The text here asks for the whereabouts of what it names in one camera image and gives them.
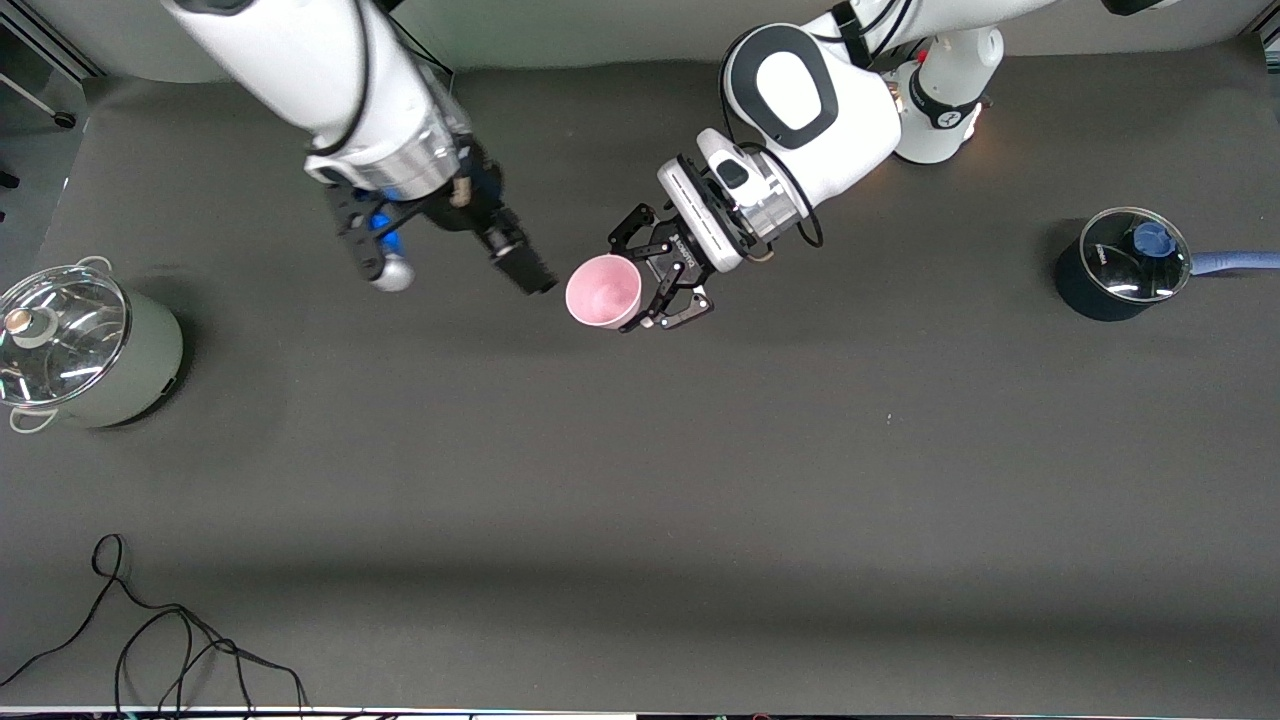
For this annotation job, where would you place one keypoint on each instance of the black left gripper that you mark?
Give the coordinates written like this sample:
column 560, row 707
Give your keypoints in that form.
column 676, row 258

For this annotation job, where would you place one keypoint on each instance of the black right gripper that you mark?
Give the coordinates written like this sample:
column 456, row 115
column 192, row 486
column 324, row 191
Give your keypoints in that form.
column 479, row 212

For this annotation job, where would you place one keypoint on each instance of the pink plastic cup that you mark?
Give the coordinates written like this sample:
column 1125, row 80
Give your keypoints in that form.
column 600, row 292

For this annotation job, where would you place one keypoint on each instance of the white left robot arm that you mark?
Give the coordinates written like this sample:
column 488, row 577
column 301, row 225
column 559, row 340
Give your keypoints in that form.
column 850, row 120

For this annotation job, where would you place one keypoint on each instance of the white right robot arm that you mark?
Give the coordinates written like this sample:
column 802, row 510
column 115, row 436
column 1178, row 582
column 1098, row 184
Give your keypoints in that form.
column 320, row 70

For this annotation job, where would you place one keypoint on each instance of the dark grey table mat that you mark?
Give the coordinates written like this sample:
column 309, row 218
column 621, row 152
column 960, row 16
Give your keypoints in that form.
column 640, row 450

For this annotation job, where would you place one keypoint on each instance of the pale green electric pot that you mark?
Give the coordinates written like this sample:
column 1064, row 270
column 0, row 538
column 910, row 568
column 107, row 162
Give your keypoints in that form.
column 140, row 370

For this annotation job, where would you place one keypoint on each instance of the dark blue saucepan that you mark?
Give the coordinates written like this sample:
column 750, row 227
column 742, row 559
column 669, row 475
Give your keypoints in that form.
column 1085, row 295

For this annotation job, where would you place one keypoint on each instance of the glass lid blue knob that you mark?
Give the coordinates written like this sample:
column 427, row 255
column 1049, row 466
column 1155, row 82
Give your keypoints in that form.
column 1120, row 265

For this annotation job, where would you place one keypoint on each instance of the glass lid white knob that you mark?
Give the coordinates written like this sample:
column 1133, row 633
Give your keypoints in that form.
column 70, row 335

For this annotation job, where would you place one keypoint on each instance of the black chair castor leg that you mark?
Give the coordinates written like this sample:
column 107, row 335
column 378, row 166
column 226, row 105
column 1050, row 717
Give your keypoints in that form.
column 64, row 119

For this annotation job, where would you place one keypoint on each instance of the aluminium frame profile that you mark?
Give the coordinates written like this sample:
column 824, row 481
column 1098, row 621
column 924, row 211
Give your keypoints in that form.
column 1268, row 45
column 60, row 50

